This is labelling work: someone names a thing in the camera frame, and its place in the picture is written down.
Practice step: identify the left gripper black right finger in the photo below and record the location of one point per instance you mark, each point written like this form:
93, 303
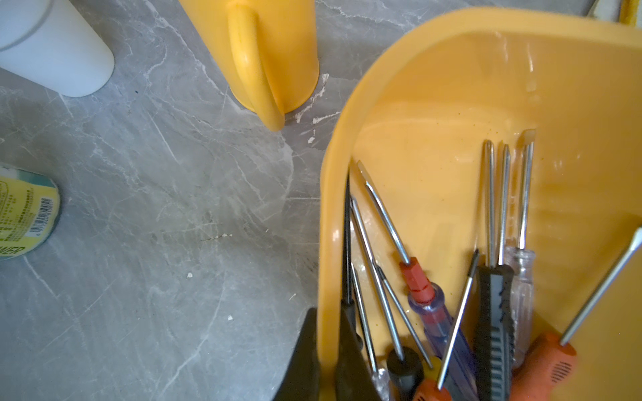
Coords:
352, 378

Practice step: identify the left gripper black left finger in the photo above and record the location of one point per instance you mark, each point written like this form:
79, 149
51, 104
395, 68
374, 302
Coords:
301, 379

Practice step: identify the black round handle screwdriver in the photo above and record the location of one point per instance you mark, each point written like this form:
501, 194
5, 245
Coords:
404, 365

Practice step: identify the purple red screwdriver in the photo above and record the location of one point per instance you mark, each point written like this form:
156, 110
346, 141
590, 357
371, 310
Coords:
427, 299

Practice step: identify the black ribbed handle screwdriver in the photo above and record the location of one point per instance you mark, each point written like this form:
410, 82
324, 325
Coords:
494, 331

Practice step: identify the orange grip black shaft screwdriver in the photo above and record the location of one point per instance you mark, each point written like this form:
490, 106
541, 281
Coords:
347, 302

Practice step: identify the round tape tin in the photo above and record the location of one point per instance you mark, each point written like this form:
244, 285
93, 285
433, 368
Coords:
30, 208

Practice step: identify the yellow watering can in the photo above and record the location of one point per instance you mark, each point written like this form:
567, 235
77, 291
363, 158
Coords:
266, 50

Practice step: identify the white potted plant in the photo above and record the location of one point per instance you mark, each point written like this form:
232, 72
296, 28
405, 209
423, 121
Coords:
52, 45

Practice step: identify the yellow white work glove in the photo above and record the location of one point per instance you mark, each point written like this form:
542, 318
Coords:
626, 12

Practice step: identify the orange handled small screwdriver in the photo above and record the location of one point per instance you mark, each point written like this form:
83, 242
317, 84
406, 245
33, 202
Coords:
451, 341

